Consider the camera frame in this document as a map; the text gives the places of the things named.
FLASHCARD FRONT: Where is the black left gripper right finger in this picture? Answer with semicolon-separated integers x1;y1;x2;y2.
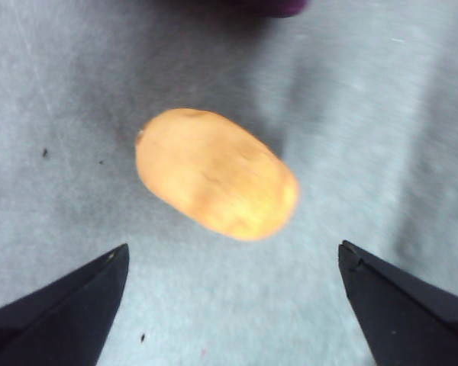
337;239;458;366

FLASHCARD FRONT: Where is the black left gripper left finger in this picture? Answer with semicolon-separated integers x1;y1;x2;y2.
0;242;131;366

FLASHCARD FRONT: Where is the brown potato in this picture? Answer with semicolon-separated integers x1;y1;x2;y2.
134;108;301;242

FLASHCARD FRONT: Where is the purple eggplant with green stem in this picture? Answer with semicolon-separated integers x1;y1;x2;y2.
228;0;308;19

